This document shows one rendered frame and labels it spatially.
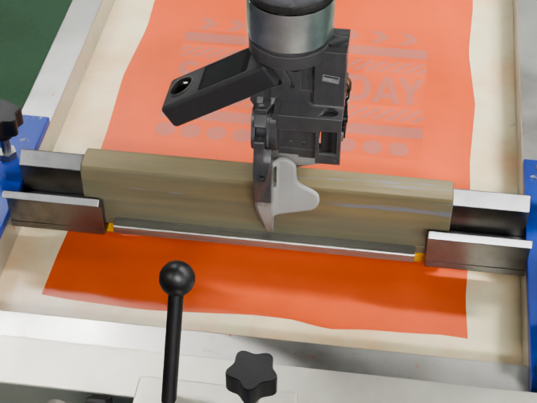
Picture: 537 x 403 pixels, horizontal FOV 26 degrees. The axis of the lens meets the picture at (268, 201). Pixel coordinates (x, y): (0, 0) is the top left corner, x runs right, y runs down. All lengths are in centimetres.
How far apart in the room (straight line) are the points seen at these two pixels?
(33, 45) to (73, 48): 174
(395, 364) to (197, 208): 25
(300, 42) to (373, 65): 45
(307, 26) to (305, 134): 12
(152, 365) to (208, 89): 25
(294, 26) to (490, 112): 46
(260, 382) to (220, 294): 30
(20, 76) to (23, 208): 187
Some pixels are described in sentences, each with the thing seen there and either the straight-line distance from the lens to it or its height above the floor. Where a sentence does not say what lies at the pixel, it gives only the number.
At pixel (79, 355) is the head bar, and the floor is 104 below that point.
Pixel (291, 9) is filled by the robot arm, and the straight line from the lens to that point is 95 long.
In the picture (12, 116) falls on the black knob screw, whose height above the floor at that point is 106.
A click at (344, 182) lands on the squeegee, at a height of 106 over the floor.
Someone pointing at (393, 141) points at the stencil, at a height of 95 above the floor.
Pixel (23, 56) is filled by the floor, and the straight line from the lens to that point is 310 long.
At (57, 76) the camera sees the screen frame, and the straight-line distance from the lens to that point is 136.
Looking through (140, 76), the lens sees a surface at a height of 95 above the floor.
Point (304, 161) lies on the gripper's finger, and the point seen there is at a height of 105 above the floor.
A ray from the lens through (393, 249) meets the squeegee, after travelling 113.
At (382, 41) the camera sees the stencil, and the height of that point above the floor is 95.
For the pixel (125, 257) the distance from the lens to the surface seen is 118.
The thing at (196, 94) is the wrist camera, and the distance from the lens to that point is 103.
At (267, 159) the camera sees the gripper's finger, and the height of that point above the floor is 111.
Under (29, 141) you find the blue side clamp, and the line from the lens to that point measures 125.
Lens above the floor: 180
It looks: 43 degrees down
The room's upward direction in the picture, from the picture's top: straight up
